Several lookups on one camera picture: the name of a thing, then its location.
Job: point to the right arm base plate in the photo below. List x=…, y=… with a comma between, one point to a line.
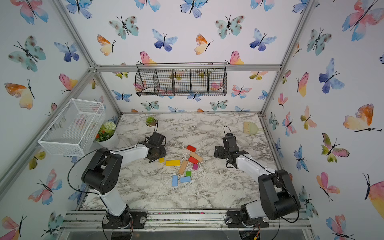
x=240, y=219

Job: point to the white mesh wall basket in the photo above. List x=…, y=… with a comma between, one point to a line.
x=74, y=130

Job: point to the red block middle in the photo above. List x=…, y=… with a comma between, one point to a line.
x=193, y=160

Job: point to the red block far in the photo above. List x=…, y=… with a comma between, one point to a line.
x=191, y=148

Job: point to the blue block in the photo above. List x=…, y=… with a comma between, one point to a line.
x=175, y=181
x=186, y=179

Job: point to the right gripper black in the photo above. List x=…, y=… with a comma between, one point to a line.
x=221, y=149

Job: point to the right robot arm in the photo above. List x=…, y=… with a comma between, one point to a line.
x=278, y=196

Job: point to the black wire wall basket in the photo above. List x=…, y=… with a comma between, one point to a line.
x=181, y=80

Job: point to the natural wood block lower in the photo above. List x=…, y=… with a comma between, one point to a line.
x=183, y=167

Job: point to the red block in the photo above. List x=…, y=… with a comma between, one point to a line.
x=193, y=160
x=191, y=148

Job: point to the aluminium front rail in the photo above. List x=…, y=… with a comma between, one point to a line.
x=179, y=220

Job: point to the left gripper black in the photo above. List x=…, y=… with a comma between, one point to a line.
x=164, y=152

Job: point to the green hand brush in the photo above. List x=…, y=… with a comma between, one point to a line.
x=251, y=128

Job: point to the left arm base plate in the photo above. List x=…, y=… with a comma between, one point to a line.
x=134, y=220

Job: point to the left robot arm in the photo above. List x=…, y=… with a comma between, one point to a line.
x=102, y=174

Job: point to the natural wood block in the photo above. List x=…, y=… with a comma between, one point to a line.
x=196, y=156
x=183, y=167

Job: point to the white pot flowering plant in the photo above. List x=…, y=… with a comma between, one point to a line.
x=107, y=136

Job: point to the natural wood block upper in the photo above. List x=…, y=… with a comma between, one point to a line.
x=196, y=156

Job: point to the small potted succulent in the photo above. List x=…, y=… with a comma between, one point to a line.
x=151, y=121

